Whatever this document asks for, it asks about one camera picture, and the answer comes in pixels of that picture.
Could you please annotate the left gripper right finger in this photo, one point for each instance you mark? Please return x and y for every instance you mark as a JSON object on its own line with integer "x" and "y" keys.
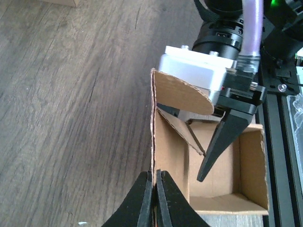
{"x": 173, "y": 210}

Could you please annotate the black aluminium frame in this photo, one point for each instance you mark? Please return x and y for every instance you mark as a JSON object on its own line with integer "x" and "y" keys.
{"x": 284, "y": 186}

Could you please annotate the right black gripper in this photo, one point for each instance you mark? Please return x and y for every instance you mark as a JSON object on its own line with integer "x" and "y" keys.
{"x": 239, "y": 99}

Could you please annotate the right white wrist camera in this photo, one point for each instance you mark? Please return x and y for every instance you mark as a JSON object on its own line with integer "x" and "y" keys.
{"x": 206, "y": 72}

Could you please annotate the bottom folded cardboard box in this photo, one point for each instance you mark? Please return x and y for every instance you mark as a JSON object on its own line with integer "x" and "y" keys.
{"x": 71, "y": 3}

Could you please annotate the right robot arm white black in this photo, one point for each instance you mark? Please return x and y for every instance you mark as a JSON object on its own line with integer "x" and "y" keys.
{"x": 263, "y": 37}

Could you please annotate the clear acrylic plate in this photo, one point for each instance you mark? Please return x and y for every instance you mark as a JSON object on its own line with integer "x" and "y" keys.
{"x": 295, "y": 108}

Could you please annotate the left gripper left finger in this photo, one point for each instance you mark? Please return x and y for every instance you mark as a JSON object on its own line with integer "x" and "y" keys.
{"x": 135, "y": 210}

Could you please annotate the brown cardboard box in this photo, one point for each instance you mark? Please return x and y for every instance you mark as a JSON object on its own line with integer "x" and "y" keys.
{"x": 236, "y": 184}

